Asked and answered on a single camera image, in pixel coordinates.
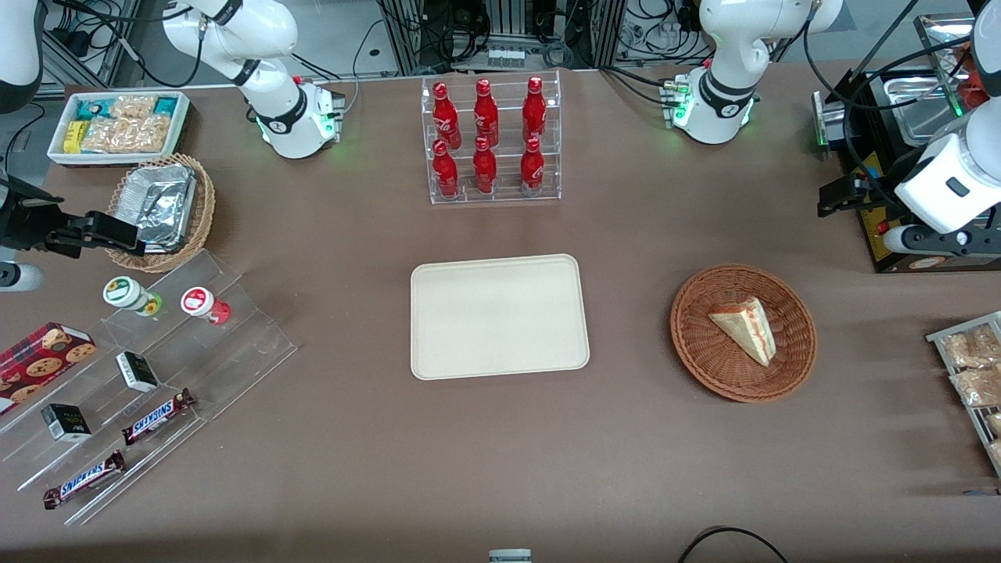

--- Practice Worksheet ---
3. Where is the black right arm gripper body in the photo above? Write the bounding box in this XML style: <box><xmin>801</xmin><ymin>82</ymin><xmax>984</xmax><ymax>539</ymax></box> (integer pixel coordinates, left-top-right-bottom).
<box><xmin>0</xmin><ymin>178</ymin><xmax>87</xmax><ymax>259</ymax></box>

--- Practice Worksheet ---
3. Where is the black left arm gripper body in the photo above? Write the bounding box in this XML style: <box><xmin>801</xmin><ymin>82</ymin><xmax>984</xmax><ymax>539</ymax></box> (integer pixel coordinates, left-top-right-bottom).
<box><xmin>841</xmin><ymin>174</ymin><xmax>900</xmax><ymax>215</ymax></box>

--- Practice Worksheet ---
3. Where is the triangle sandwich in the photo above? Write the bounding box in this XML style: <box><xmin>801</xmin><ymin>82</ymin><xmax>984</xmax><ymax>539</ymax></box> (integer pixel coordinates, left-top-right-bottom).
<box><xmin>709</xmin><ymin>296</ymin><xmax>777</xmax><ymax>368</ymax></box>

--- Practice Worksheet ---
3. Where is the oval light wicker basket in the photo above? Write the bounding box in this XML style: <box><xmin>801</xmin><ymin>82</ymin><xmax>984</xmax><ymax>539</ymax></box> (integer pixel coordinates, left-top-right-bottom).
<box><xmin>106</xmin><ymin>153</ymin><xmax>217</xmax><ymax>274</ymax></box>

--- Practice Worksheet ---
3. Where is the round brown wicker basket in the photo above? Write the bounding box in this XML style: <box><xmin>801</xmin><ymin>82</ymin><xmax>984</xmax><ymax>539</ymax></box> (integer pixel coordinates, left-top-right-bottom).
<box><xmin>670</xmin><ymin>264</ymin><xmax>818</xmax><ymax>403</ymax></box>

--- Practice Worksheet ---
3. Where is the beige rectangular tray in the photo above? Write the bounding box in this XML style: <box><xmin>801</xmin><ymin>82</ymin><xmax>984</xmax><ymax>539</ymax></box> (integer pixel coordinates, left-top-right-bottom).
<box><xmin>411</xmin><ymin>254</ymin><xmax>590</xmax><ymax>382</ymax></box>

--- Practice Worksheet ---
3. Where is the aluminium foil container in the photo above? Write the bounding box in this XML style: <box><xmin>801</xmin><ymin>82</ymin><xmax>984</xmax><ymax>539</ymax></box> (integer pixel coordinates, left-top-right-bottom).
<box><xmin>119</xmin><ymin>163</ymin><xmax>198</xmax><ymax>253</ymax></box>

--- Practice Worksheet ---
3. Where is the green label white cup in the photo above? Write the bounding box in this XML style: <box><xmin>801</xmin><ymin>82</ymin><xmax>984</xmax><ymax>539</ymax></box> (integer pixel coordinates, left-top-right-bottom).
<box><xmin>102</xmin><ymin>276</ymin><xmax>163</xmax><ymax>317</ymax></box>

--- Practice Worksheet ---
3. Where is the white plastic bin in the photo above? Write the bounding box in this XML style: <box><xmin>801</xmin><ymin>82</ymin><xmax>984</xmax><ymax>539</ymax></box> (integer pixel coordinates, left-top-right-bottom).
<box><xmin>47</xmin><ymin>91</ymin><xmax>191</xmax><ymax>167</ymax></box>

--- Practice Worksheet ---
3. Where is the large clear cracker bag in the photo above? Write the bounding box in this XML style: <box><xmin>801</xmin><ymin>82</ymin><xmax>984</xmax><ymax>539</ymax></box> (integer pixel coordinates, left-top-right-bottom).
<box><xmin>81</xmin><ymin>115</ymin><xmax>174</xmax><ymax>154</ymax></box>

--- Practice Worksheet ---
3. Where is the stainless steel pan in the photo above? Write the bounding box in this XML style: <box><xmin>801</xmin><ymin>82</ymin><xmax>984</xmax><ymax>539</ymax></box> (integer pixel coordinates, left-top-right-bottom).
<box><xmin>880</xmin><ymin>74</ymin><xmax>971</xmax><ymax>147</ymax></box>

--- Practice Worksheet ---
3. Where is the red label white cup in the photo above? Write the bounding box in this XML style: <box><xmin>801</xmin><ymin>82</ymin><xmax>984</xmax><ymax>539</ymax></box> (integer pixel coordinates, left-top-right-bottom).
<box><xmin>181</xmin><ymin>287</ymin><xmax>231</xmax><ymax>325</ymax></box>

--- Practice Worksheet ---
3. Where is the black food warmer machine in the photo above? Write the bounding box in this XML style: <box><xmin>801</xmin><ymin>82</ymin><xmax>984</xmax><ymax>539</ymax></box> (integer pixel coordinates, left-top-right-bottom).
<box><xmin>813</xmin><ymin>12</ymin><xmax>1001</xmax><ymax>274</ymax></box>

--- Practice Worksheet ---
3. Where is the small clear cracker bag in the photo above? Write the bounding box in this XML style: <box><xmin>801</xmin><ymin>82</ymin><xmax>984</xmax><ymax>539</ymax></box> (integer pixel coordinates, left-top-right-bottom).
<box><xmin>109</xmin><ymin>95</ymin><xmax>159</xmax><ymax>119</ymax></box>

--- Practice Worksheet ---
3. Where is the small black box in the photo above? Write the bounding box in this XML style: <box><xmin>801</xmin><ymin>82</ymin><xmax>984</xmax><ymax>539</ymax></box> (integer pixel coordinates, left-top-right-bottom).
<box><xmin>116</xmin><ymin>351</ymin><xmax>160</xmax><ymax>393</ymax></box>
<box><xmin>41</xmin><ymin>403</ymin><xmax>92</xmax><ymax>443</ymax></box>

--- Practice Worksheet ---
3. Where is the red plaid cookie box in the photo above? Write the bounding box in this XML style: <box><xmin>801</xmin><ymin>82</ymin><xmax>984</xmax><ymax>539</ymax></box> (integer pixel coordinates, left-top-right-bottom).
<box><xmin>0</xmin><ymin>321</ymin><xmax>98</xmax><ymax>415</ymax></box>

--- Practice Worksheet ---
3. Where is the clear acrylic stepped stand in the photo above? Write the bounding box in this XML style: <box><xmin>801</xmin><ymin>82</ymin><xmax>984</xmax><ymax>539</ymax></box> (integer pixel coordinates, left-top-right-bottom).
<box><xmin>0</xmin><ymin>249</ymin><xmax>299</xmax><ymax>526</ymax></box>

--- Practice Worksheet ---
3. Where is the clear bag of snacks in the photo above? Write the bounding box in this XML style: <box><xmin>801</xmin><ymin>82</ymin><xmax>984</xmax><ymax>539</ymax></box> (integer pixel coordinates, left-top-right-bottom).
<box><xmin>950</xmin><ymin>368</ymin><xmax>1001</xmax><ymax>408</ymax></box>
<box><xmin>941</xmin><ymin>325</ymin><xmax>1001</xmax><ymax>369</ymax></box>

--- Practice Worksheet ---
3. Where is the Snickers chocolate bar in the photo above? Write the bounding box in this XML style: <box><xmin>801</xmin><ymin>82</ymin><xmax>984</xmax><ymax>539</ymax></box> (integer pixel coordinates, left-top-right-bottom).
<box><xmin>121</xmin><ymin>389</ymin><xmax>196</xmax><ymax>446</ymax></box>
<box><xmin>43</xmin><ymin>450</ymin><xmax>127</xmax><ymax>511</ymax></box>

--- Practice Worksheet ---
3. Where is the red cola bottle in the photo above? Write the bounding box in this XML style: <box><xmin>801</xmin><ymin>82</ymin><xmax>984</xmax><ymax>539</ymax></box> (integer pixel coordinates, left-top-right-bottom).
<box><xmin>472</xmin><ymin>78</ymin><xmax>500</xmax><ymax>148</ymax></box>
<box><xmin>432</xmin><ymin>81</ymin><xmax>462</xmax><ymax>151</ymax></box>
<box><xmin>520</xmin><ymin>137</ymin><xmax>545</xmax><ymax>195</ymax></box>
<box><xmin>472</xmin><ymin>136</ymin><xmax>498</xmax><ymax>195</ymax></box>
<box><xmin>432</xmin><ymin>139</ymin><xmax>460</xmax><ymax>199</ymax></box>
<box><xmin>522</xmin><ymin>76</ymin><xmax>547</xmax><ymax>143</ymax></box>

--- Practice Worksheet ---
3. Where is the clear acrylic bottle rack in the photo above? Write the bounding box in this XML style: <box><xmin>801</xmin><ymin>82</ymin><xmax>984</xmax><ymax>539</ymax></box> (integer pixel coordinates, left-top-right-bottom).
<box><xmin>421</xmin><ymin>70</ymin><xmax>562</xmax><ymax>206</ymax></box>

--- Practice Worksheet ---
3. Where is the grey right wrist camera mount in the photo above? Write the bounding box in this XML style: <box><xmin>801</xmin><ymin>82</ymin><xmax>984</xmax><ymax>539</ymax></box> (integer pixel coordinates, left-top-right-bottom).
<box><xmin>0</xmin><ymin>264</ymin><xmax>44</xmax><ymax>292</ymax></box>

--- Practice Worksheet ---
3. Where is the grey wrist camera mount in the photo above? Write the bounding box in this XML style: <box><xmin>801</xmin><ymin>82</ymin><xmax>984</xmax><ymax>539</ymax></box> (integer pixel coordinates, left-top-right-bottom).
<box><xmin>884</xmin><ymin>225</ymin><xmax>1001</xmax><ymax>256</ymax></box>
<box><xmin>0</xmin><ymin>264</ymin><xmax>44</xmax><ymax>292</ymax></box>

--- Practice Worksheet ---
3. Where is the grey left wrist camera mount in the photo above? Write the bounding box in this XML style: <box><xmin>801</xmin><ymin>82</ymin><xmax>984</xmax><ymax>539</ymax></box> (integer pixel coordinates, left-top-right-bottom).
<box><xmin>884</xmin><ymin>225</ymin><xmax>1001</xmax><ymax>256</ymax></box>

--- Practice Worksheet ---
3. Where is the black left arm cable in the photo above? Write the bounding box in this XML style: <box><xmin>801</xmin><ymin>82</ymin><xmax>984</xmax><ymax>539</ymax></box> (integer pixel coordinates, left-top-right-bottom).
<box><xmin>802</xmin><ymin>0</ymin><xmax>972</xmax><ymax>212</ymax></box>

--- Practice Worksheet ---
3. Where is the white wire rack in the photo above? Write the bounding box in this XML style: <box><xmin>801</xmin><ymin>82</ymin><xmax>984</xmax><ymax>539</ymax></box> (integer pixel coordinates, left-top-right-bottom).
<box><xmin>926</xmin><ymin>311</ymin><xmax>1001</xmax><ymax>478</ymax></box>

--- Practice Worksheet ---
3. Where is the black floor cable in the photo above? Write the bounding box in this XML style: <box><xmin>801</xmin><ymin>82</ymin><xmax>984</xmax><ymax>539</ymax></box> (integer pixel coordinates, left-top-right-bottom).
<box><xmin>676</xmin><ymin>526</ymin><xmax>791</xmax><ymax>563</ymax></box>

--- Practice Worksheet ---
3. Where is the aluminium frame rack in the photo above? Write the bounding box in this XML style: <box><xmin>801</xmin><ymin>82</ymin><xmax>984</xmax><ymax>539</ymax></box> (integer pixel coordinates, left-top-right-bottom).
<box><xmin>379</xmin><ymin>0</ymin><xmax>626</xmax><ymax>75</ymax></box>

